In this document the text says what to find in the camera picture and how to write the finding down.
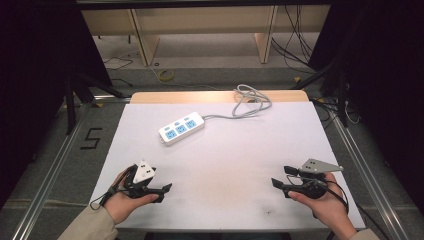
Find hand-held gripper black cable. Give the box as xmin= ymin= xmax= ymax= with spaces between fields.
xmin=89 ymin=168 xmax=135 ymax=211
xmin=318 ymin=179 xmax=392 ymax=240

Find left hand-held gripper black cable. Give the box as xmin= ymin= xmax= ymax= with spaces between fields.
xmin=89 ymin=168 xmax=135 ymax=211

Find grey power strip cable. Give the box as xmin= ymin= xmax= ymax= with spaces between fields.
xmin=201 ymin=83 xmax=273 ymax=121

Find yellow tape roll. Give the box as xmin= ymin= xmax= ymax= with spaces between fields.
xmin=157 ymin=68 xmax=175 ymax=83

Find black metal stand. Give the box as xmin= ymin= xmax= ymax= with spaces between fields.
xmin=64 ymin=72 xmax=125 ymax=136
xmin=292 ymin=59 xmax=350 ymax=129

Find person's right hand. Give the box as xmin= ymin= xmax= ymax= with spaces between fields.
xmin=288 ymin=172 xmax=358 ymax=240

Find thin black floor cable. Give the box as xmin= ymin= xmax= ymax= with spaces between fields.
xmin=102 ymin=54 xmax=135 ymax=88

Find black curtain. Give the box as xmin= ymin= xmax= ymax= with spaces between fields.
xmin=307 ymin=0 xmax=424 ymax=216
xmin=0 ymin=0 xmax=113 ymax=209

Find light wooden desk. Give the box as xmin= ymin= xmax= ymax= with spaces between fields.
xmin=80 ymin=4 xmax=332 ymax=67

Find metal floor rail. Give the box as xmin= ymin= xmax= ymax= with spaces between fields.
xmin=329 ymin=109 xmax=412 ymax=240
xmin=10 ymin=102 xmax=88 ymax=240

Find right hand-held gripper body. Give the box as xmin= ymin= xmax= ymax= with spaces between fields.
xmin=287 ymin=158 xmax=344 ymax=200

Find black hanging cable bundle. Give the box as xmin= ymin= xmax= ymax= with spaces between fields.
xmin=270 ymin=4 xmax=316 ymax=75

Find right hand-held gripper black cable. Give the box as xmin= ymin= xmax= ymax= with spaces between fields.
xmin=318 ymin=179 xmax=392 ymax=240

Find white power strip blue sockets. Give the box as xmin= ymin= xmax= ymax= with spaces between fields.
xmin=158 ymin=111 xmax=206 ymax=147

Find white table cover sheet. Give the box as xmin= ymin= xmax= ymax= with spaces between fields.
xmin=89 ymin=101 xmax=367 ymax=232

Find person's left hand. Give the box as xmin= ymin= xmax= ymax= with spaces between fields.
xmin=103 ymin=169 xmax=160 ymax=225

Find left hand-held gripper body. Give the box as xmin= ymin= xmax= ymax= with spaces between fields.
xmin=123 ymin=159 xmax=158 ymax=200

